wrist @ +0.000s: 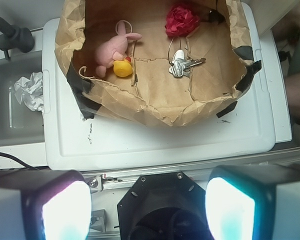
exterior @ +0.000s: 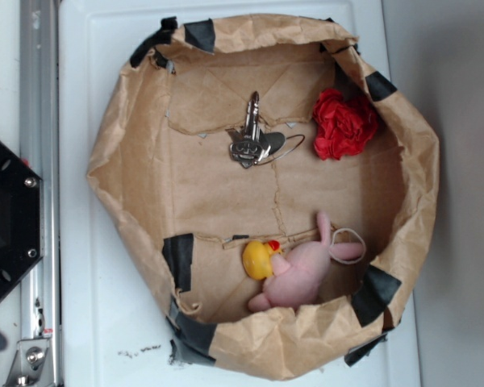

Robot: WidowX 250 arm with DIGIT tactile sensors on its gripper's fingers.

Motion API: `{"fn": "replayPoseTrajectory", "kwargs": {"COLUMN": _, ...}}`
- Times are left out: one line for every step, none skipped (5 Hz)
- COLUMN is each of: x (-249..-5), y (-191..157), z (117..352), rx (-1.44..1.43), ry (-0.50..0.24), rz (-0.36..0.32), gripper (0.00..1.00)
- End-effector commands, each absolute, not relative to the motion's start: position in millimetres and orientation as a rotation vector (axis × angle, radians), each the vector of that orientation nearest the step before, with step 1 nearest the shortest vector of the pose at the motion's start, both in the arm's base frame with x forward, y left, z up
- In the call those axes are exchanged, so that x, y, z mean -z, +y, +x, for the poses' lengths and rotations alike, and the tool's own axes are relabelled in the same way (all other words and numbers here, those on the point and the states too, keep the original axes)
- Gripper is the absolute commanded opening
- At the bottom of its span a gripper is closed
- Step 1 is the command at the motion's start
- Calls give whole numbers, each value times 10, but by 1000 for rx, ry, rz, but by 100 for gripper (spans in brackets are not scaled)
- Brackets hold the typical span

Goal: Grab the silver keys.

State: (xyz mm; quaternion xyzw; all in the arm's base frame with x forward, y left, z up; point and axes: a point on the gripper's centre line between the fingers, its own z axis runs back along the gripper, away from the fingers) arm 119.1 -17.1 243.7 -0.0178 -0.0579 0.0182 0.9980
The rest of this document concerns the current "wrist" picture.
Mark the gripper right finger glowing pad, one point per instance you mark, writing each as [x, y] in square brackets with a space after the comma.
[254, 202]

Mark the red fabric flower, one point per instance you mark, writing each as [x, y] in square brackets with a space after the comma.
[180, 21]

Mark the brown paper bag tray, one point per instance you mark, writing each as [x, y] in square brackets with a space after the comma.
[151, 95]

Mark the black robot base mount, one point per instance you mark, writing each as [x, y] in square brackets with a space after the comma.
[167, 206]

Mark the grey plastic bin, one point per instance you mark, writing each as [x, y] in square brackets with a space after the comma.
[18, 124]

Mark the crumpled white paper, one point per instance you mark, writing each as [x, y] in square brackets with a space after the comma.
[29, 91]

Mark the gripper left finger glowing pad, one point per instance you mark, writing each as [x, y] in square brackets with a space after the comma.
[44, 205]

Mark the yellow rubber duck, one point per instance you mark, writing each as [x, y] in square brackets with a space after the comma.
[123, 68]

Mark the pink plush bunny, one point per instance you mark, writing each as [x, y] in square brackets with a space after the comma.
[115, 48]

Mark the white plastic board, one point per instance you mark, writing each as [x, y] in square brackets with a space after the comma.
[105, 144]

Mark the silver keys on ring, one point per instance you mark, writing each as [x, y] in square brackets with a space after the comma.
[179, 66]

